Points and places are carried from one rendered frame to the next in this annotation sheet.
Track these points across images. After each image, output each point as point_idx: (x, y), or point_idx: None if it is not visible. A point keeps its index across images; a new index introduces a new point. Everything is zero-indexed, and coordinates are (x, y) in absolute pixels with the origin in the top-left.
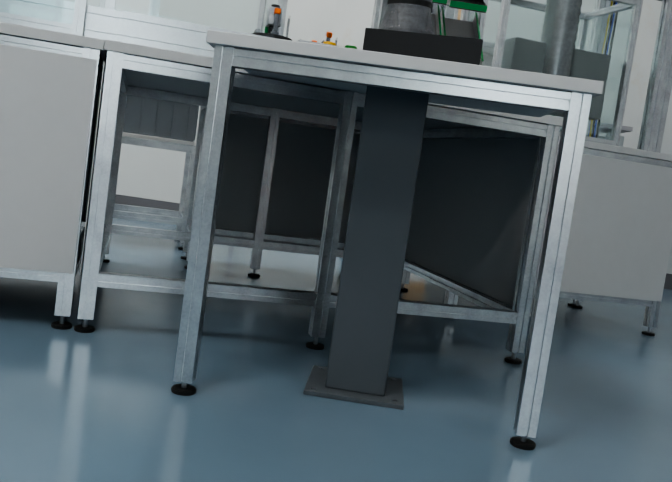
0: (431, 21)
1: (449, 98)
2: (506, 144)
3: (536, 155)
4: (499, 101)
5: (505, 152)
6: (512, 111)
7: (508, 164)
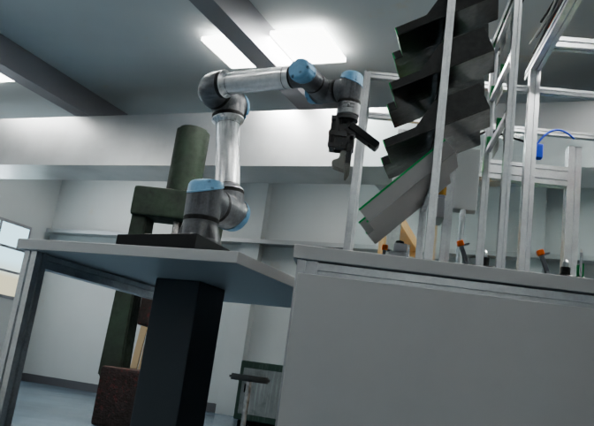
0: (183, 228)
1: (223, 279)
2: (475, 310)
3: (355, 314)
4: (71, 277)
5: (473, 325)
6: (229, 269)
7: (451, 346)
